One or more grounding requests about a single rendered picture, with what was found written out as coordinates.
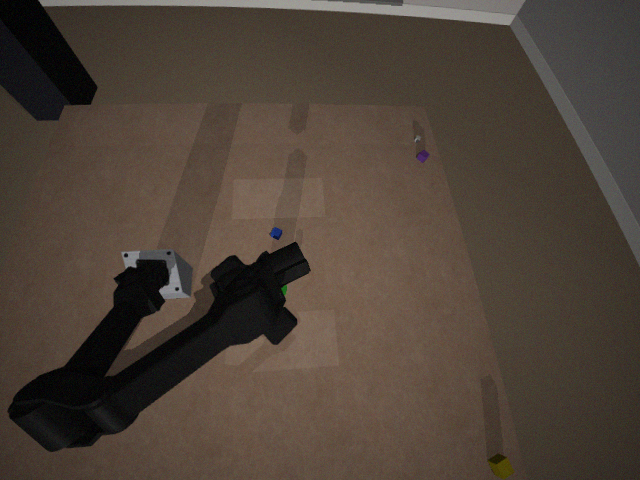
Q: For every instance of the purple block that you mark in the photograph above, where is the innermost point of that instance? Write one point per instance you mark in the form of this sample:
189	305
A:
423	156

